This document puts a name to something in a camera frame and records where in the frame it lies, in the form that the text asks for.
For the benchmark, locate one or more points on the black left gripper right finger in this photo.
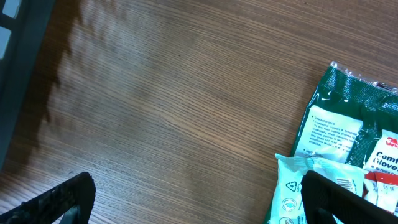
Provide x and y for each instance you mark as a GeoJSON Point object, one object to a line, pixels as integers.
{"type": "Point", "coordinates": [324, 202]}

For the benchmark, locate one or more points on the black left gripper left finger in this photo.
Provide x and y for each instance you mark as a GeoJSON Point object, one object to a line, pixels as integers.
{"type": "Point", "coordinates": [70, 202]}

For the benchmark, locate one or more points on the light green wipes pack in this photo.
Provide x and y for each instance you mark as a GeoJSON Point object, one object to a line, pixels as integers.
{"type": "Point", "coordinates": [287, 205]}

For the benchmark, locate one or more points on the green gloves package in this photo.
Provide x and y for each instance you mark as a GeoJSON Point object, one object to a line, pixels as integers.
{"type": "Point", "coordinates": [353, 120]}

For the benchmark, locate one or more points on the grey plastic mesh basket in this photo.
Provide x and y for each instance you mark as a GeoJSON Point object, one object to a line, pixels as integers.
{"type": "Point", "coordinates": [23, 25]}

